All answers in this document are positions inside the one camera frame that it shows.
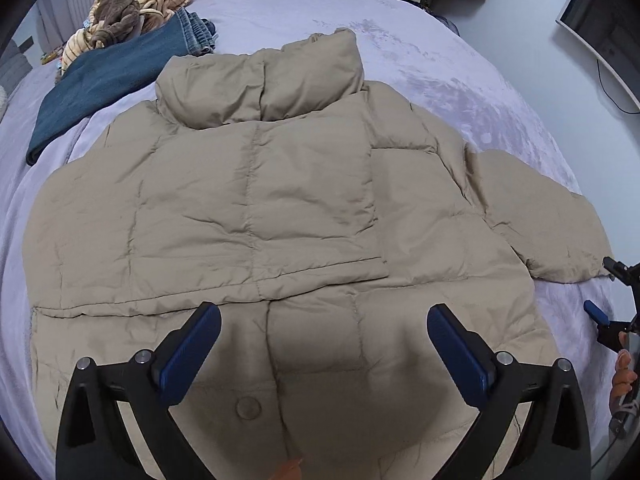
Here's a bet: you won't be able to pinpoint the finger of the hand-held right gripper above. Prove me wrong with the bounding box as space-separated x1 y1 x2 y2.
602 256 640 287
583 300 632 351

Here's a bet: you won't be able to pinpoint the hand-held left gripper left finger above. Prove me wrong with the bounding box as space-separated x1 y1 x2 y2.
55 301 222 480

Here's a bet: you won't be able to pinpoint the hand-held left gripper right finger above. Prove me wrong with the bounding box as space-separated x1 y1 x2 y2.
426 303 593 480

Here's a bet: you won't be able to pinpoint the beige puffer jacket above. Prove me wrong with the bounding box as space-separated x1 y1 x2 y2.
22 28 612 480

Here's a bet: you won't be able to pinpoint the person's right hand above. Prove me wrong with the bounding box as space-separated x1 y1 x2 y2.
610 331 638 406

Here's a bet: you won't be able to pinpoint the black flat screen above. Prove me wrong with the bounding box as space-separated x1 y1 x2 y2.
555 0 640 111

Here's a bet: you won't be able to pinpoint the lavender plush blanket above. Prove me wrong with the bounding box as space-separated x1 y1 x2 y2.
0 0 640 480

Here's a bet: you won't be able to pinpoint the blue jeans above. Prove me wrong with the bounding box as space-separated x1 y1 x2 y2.
26 8 219 166

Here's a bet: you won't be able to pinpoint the grey quilted headboard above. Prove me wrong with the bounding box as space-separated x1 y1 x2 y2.
0 40 31 96

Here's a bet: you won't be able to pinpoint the brown knit garment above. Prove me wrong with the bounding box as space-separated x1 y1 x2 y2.
90 0 143 43

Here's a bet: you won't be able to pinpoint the grey curtain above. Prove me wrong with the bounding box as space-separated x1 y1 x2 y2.
35 0 111 56

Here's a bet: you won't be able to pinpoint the black cable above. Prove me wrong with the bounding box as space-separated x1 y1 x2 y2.
597 59 640 114

